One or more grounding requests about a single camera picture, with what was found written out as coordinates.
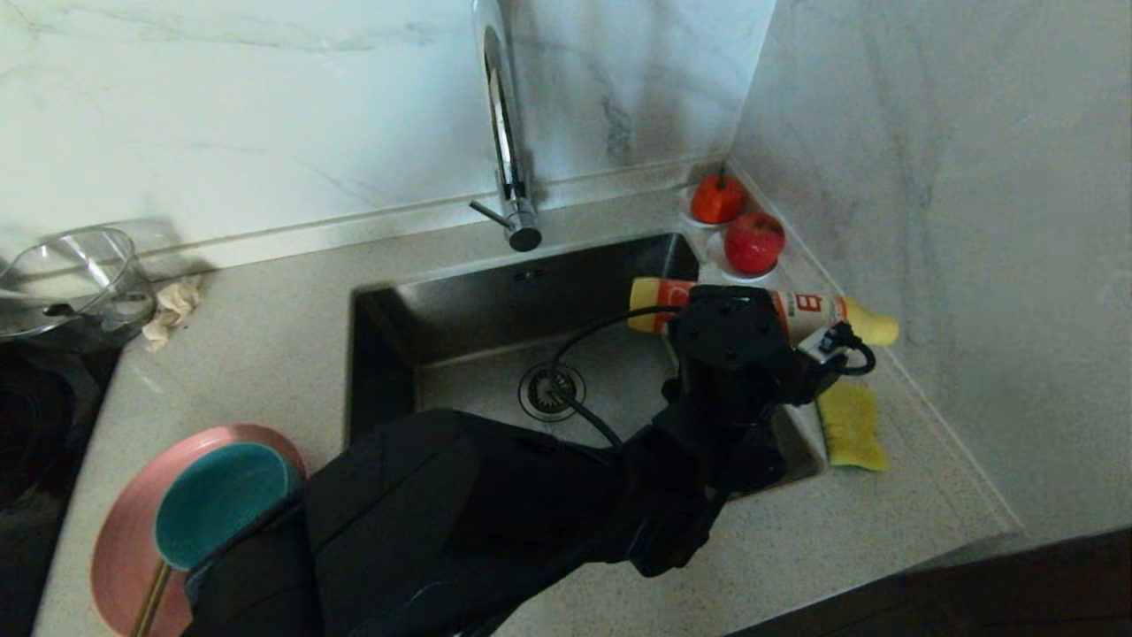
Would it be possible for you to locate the teal bowl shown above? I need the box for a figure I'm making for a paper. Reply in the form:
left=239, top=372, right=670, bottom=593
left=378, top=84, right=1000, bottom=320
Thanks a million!
left=157, top=442, right=306, bottom=572

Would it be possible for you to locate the chrome kitchen faucet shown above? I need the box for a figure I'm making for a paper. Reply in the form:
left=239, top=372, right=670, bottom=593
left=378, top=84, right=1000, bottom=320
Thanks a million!
left=468, top=0, right=544, bottom=254

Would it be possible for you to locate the clear glass jug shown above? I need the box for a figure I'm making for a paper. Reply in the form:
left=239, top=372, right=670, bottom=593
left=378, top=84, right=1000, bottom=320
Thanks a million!
left=0, top=227, right=160, bottom=342

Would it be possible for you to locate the red tomato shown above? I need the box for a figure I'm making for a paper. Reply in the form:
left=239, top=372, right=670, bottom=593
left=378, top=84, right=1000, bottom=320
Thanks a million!
left=689, top=173, right=746, bottom=226

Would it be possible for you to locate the pink plate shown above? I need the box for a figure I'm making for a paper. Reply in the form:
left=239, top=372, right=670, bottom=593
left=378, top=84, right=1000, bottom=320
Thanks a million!
left=90, top=423, right=309, bottom=637

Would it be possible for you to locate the crumpled beige tissue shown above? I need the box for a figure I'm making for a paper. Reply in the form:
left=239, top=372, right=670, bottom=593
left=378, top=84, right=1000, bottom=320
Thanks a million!
left=141, top=276, right=206, bottom=352

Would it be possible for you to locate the orange detergent bottle yellow cap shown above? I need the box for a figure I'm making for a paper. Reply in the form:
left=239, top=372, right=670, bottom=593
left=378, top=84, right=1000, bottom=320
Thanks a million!
left=630, top=277, right=900, bottom=346

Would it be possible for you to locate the red apple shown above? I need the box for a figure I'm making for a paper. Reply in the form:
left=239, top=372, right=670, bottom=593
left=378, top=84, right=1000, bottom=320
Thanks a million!
left=723, top=211, right=785, bottom=275

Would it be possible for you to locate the black stove cooktop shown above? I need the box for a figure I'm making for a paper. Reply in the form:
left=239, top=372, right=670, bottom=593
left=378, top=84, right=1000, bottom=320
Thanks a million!
left=0, top=332, right=125, bottom=637

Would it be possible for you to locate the stainless steel sink basin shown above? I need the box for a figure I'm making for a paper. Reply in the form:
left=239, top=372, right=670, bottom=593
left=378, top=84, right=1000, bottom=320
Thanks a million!
left=340, top=232, right=819, bottom=614

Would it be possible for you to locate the yellow sponge green backing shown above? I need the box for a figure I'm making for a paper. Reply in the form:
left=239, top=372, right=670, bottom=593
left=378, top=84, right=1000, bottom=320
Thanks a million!
left=815, top=380, right=888, bottom=472

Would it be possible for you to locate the small white dish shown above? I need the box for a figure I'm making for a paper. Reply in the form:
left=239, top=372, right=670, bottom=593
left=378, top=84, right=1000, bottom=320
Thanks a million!
left=676, top=184, right=746, bottom=231
left=705, top=232, right=777, bottom=284

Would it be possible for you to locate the golden utensil handle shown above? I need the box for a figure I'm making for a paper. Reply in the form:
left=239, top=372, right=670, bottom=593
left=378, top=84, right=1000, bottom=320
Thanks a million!
left=131, top=559, right=175, bottom=637

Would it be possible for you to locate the round metal drain strainer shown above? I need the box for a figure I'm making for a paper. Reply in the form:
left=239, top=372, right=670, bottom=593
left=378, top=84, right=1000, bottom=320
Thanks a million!
left=518, top=363, right=586, bottom=423

